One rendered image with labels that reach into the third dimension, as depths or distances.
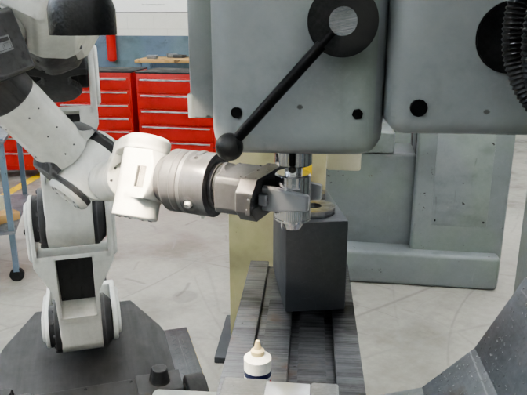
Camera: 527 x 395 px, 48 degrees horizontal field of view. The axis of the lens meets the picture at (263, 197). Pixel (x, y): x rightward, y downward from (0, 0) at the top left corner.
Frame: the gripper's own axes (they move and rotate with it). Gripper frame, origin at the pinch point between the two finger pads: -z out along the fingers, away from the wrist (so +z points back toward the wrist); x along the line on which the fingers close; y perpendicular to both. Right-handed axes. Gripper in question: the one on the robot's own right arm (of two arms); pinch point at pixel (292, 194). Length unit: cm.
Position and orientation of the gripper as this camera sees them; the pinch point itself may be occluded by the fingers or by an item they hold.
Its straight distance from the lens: 77.5
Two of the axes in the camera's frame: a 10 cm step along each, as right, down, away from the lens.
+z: -9.2, -1.2, 3.7
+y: -0.1, 9.6, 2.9
